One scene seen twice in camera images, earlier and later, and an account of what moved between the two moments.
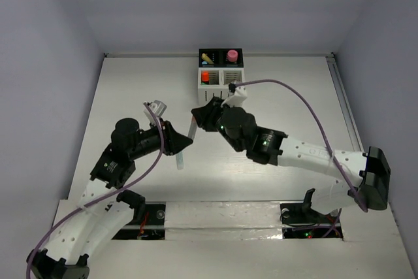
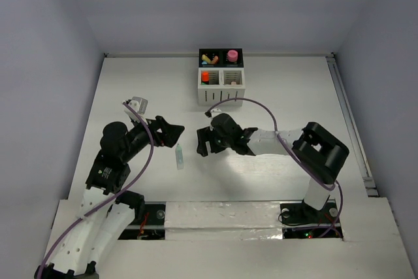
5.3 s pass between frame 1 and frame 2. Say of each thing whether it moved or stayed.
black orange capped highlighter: stayed
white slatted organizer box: stayed
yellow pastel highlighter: stayed
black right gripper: moved
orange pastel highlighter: moved
